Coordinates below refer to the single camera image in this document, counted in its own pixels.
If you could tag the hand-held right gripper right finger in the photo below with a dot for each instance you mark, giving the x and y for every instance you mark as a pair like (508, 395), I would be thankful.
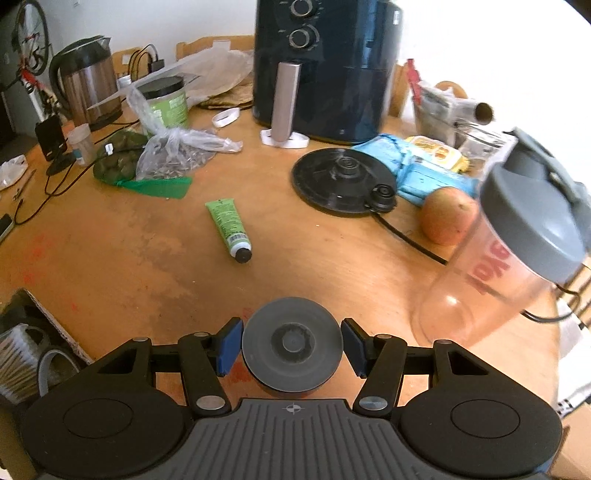
(355, 350)

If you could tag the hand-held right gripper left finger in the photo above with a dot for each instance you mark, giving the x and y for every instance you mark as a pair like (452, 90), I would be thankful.
(229, 348)

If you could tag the round mirror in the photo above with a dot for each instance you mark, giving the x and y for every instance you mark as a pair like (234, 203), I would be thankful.
(293, 344)

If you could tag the dark cardboard storage box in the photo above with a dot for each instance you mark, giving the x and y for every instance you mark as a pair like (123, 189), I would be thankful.
(51, 323)

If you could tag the clear shaker bottle grey lid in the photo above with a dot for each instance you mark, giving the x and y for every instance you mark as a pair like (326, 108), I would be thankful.
(521, 230)

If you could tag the cotton swab box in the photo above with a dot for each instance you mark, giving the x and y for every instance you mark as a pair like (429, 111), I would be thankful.
(18, 360)

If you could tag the wooden desktop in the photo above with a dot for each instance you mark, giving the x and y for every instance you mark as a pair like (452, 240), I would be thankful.
(300, 258)

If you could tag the green tube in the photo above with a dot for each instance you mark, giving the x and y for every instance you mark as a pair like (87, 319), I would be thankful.
(226, 224)

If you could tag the brown apple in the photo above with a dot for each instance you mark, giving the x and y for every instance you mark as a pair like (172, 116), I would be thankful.
(448, 214)

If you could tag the black kettle base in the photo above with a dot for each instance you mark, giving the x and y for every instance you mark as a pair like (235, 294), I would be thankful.
(337, 177)

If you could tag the blue wipes packet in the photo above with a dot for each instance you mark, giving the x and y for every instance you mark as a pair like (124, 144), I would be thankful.
(415, 177)

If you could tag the clear bag of seeds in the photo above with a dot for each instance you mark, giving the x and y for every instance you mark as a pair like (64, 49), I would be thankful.
(175, 154)

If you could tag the yellow packet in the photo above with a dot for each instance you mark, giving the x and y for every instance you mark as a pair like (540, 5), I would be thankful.
(438, 152)

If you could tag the green net bag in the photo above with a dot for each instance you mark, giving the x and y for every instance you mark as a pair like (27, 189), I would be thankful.
(115, 164)

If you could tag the brown cardboard box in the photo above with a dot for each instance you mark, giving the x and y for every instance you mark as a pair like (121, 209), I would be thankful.
(575, 447)

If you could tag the clear food container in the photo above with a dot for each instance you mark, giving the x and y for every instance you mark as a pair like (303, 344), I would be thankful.
(434, 115)

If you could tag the green jar black lid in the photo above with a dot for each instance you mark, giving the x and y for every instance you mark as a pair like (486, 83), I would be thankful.
(166, 108)

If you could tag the small spice jar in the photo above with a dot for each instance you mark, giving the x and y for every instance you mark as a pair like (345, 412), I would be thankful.
(82, 145)

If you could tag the brown paper bag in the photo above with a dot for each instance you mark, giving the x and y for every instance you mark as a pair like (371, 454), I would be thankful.
(231, 97)

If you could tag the black smartphone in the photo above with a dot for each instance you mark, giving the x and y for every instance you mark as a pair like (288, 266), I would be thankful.
(4, 228)

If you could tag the silver foil roll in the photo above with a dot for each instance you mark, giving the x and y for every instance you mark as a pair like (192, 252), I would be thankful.
(475, 110)

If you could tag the red packet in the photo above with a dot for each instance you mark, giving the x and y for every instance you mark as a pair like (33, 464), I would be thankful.
(413, 81)

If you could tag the black phone stand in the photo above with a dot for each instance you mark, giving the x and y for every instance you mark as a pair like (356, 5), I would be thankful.
(51, 136)

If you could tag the white crumpled bag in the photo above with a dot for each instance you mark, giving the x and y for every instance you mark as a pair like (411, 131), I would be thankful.
(11, 173)

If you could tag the clear plastic zip bag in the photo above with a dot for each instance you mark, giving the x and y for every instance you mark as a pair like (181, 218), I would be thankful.
(207, 69)

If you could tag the dark blue air fryer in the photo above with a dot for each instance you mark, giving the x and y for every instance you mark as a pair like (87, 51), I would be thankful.
(332, 69)

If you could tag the black charger plug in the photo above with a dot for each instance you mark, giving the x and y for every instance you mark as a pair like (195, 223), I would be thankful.
(157, 62)

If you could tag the steel electric kettle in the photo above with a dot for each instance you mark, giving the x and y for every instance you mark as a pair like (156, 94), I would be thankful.
(87, 87)

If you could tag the wooden chair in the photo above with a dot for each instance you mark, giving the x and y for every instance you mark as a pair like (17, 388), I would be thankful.
(203, 46)

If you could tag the bicycle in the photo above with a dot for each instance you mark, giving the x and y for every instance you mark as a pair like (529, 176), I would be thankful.
(30, 46)

